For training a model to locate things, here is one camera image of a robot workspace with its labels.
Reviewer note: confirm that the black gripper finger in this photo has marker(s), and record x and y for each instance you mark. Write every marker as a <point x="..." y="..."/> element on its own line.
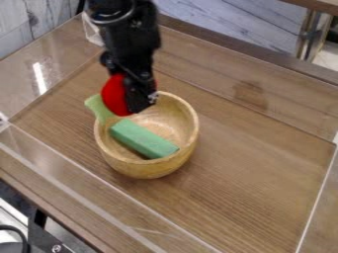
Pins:
<point x="107" y="62"/>
<point x="140" y="93"/>

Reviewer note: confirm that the wooden bowl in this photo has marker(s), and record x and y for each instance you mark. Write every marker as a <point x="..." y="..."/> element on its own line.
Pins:
<point x="172" y="120"/>

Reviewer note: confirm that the green rectangular block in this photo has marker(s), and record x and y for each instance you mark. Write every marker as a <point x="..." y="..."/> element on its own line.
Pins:
<point x="142" y="140"/>

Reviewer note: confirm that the metal table leg background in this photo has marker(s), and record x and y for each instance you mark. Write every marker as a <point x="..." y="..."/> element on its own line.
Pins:
<point x="313" y="34"/>

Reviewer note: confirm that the clear acrylic corner bracket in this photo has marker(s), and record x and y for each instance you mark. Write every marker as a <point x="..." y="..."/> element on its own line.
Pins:
<point x="91" y="31"/>

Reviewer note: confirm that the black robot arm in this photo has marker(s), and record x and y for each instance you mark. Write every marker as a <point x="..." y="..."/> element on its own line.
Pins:
<point x="119" y="6"/>

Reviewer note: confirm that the black table frame bracket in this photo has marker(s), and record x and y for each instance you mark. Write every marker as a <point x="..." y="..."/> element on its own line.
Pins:
<point x="41" y="241"/>

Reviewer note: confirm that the red plush fruit green leaf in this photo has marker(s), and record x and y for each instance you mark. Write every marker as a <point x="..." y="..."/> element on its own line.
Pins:
<point x="107" y="105"/>

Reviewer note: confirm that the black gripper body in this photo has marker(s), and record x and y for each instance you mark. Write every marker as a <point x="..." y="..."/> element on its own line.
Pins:
<point x="131" y="39"/>

